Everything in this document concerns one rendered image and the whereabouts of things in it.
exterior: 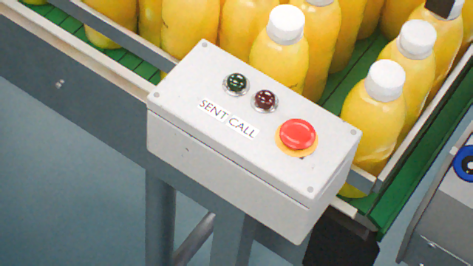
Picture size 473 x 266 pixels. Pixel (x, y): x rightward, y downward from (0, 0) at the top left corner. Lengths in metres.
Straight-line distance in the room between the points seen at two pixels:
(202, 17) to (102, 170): 1.15
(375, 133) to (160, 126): 0.23
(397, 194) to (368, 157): 0.12
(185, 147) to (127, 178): 1.22
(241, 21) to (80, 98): 0.32
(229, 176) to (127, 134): 0.36
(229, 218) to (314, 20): 0.25
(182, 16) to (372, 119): 0.25
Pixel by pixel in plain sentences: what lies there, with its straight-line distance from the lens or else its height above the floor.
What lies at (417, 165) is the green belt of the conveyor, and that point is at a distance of 1.15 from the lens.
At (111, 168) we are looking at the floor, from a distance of 2.15.
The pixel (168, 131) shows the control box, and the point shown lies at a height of 1.06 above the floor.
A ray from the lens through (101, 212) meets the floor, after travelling 2.09.
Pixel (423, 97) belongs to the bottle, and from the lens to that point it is 1.05.
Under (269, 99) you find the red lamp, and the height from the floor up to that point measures 1.11.
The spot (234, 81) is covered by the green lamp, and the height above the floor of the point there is 1.11.
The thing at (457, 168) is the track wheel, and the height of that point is 0.96.
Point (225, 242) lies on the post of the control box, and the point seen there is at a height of 0.85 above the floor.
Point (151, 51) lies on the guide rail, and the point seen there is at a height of 0.98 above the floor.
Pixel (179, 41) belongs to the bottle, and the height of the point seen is 1.01.
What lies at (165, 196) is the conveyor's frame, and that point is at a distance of 1.34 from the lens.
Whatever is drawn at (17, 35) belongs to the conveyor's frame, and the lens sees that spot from 1.27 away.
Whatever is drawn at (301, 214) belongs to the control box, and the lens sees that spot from 0.88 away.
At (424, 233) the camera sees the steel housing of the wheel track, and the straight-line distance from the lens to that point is 1.17.
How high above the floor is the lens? 1.83
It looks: 55 degrees down
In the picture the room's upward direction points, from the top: 8 degrees clockwise
